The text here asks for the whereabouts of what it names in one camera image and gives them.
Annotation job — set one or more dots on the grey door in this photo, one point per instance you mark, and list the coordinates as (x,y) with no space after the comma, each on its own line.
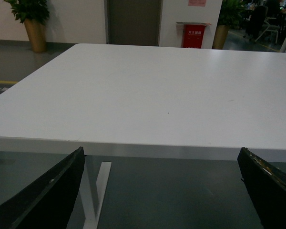
(134,22)

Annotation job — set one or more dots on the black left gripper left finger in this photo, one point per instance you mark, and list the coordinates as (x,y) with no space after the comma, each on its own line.
(48,202)

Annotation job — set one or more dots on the potted plant gold pot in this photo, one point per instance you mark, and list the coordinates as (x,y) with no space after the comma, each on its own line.
(229,16)
(34,15)

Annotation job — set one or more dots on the red fire extinguisher cabinet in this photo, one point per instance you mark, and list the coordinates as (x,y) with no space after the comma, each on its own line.
(193,33)

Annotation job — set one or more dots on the right potted plant gold pot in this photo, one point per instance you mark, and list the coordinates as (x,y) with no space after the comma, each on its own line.
(229,16)

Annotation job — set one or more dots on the black office chair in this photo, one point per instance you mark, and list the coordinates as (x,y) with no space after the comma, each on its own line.
(259,23)

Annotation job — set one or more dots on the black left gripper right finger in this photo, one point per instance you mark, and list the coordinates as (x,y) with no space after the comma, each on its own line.
(266,186)

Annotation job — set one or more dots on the white table leg frame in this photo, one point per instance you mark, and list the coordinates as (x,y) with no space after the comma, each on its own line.
(92,190)

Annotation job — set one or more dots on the pink wall notice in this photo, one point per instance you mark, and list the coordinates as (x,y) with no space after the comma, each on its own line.
(197,3)

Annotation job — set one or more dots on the left potted plant gold pot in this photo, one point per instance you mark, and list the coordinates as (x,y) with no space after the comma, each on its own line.
(34,15)

